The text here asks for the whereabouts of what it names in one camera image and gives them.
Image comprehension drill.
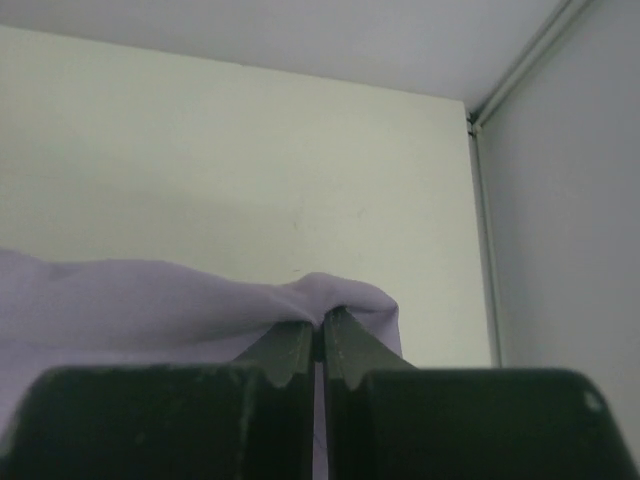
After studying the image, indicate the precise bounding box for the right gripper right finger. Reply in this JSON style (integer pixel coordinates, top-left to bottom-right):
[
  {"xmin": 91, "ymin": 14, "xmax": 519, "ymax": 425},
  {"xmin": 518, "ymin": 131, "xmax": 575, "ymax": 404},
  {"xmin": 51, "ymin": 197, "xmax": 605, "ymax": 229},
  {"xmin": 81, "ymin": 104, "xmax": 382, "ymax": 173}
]
[{"xmin": 322, "ymin": 308, "xmax": 639, "ymax": 479}]

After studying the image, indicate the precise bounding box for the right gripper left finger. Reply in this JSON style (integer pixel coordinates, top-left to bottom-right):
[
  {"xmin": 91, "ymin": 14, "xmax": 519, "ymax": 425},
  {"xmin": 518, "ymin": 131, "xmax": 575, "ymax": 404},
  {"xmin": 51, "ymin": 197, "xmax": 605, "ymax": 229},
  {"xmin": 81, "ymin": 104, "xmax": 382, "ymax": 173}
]
[{"xmin": 1, "ymin": 322, "xmax": 314, "ymax": 479}]

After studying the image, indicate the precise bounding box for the lilac purple t shirt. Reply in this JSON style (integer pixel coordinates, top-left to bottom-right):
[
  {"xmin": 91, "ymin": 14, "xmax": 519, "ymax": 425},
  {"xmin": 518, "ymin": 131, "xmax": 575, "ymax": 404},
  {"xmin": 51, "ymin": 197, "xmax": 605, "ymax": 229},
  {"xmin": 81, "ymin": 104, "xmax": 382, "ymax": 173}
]
[{"xmin": 1, "ymin": 250, "xmax": 402, "ymax": 479}]

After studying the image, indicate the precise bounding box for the right aluminium corner post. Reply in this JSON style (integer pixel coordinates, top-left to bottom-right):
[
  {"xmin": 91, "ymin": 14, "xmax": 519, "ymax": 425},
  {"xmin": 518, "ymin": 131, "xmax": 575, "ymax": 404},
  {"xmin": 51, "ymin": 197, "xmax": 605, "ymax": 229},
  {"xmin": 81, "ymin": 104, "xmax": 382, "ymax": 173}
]
[{"xmin": 467, "ymin": 1, "xmax": 595, "ymax": 367}]

